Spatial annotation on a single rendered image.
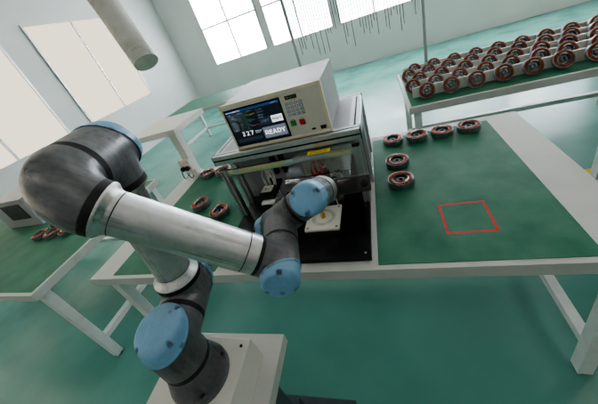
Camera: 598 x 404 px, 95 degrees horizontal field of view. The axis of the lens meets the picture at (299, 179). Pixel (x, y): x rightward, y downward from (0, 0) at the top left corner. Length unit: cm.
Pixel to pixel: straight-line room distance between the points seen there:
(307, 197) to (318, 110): 59
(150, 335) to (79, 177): 39
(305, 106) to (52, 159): 80
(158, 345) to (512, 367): 146
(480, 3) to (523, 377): 690
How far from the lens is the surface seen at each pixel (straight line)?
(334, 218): 119
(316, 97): 108
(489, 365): 171
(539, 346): 180
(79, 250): 222
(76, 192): 51
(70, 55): 666
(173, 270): 76
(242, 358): 88
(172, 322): 73
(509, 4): 785
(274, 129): 117
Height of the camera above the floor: 155
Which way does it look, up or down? 30 degrees down
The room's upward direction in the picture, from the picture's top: 20 degrees counter-clockwise
